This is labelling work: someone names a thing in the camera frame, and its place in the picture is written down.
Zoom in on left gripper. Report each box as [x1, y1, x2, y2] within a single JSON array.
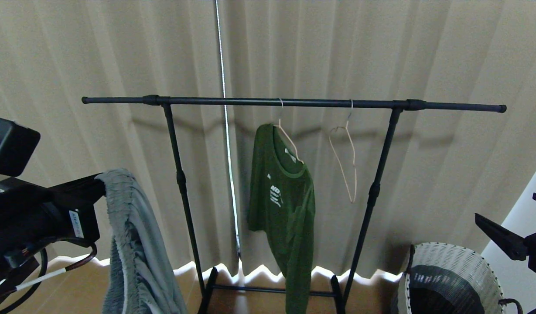
[[0, 177, 102, 273]]

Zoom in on pale grey garment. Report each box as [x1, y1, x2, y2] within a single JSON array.
[[96, 169, 188, 314]]

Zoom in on pink clothes hanger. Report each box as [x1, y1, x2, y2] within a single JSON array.
[[329, 99, 358, 204], [273, 98, 304, 164]]

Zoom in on green printed shirt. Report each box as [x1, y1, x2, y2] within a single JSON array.
[[247, 123, 315, 314]]

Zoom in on white laundry basket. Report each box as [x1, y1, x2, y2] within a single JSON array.
[[396, 242, 523, 314]]

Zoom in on black clothes rack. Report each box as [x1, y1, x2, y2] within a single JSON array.
[[82, 95, 507, 314]]

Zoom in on beige curtain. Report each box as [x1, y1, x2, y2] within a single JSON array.
[[0, 0, 536, 280]]

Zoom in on black cable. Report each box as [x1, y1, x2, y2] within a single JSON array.
[[0, 249, 48, 314]]

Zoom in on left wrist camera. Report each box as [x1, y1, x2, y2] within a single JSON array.
[[0, 115, 41, 177]]

